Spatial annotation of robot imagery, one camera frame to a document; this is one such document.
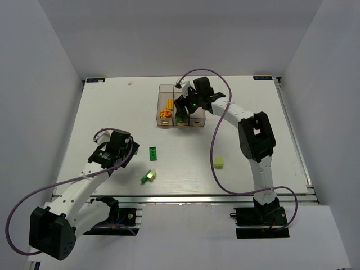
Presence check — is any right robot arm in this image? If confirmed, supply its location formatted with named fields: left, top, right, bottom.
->
left=174, top=76, right=280, bottom=214

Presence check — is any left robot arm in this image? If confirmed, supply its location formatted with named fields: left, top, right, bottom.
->
left=29, top=129, right=139, bottom=260

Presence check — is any orange round lego piece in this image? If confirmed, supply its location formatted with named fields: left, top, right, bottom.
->
left=160, top=109, right=173, bottom=119

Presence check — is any right clear container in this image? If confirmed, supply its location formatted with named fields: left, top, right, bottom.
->
left=188, top=84, right=207, bottom=127

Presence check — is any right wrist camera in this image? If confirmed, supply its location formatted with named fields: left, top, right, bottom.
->
left=175, top=80, right=191, bottom=97

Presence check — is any middle clear container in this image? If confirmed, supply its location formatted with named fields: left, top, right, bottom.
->
left=174, top=86, right=189, bottom=126

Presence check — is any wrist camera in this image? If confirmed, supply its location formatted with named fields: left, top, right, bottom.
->
left=93, top=130, right=112, bottom=146
left=175, top=80, right=191, bottom=97

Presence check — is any green lego plate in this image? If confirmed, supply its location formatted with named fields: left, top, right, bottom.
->
left=141, top=170, right=151, bottom=184

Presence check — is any right blue label sticker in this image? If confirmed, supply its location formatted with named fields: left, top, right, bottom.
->
left=253, top=75, right=273, bottom=80

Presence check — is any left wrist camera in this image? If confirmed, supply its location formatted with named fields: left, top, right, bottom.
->
left=93, top=130, right=112, bottom=146

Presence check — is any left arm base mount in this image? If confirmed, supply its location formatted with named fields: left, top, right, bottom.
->
left=84, top=196, right=141, bottom=236

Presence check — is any clear container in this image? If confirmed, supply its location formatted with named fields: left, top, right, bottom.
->
left=156, top=84, right=174, bottom=127
left=188, top=84, right=207, bottom=127
left=174, top=86, right=189, bottom=126

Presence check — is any left blue label sticker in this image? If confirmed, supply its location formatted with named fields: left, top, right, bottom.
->
left=85, top=78, right=105, bottom=83

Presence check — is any yellow lego brick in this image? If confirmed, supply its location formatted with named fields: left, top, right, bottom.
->
left=166, top=98, right=174, bottom=110

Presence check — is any green long lego brick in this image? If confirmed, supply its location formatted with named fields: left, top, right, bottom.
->
left=149, top=146, right=157, bottom=161

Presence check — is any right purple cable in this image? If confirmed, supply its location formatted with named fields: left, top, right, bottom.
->
left=176, top=68, right=298, bottom=232

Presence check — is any purple cable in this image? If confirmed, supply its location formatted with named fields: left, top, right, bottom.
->
left=176, top=68, right=298, bottom=232
left=5, top=128, right=134, bottom=255

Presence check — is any light green sloped lego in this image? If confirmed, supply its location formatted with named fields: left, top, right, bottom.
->
left=213, top=156, right=224, bottom=169

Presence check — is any left clear container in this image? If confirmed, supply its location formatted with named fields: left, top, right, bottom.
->
left=156, top=84, right=174, bottom=127

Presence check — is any blue label sticker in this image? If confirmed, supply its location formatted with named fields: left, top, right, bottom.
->
left=253, top=75, right=273, bottom=80
left=85, top=78, right=105, bottom=83

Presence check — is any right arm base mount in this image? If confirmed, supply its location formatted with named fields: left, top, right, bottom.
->
left=229, top=207, right=290, bottom=239

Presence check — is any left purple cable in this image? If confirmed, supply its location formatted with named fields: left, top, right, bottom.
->
left=5, top=128, right=134, bottom=255

